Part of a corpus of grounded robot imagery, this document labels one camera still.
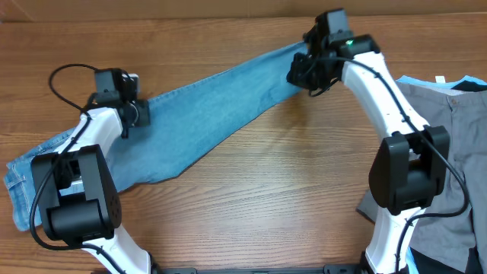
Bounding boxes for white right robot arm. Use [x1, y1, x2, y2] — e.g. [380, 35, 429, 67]
[287, 31, 460, 273]

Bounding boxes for light blue denim jeans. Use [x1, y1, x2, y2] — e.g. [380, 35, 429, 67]
[3, 40, 311, 232]

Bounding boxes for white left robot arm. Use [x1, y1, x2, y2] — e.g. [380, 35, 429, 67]
[30, 107, 153, 273]

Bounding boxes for grey trousers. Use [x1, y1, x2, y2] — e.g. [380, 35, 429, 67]
[356, 81, 487, 273]

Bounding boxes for light blue shirt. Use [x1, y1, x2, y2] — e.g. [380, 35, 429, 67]
[396, 75, 486, 90]

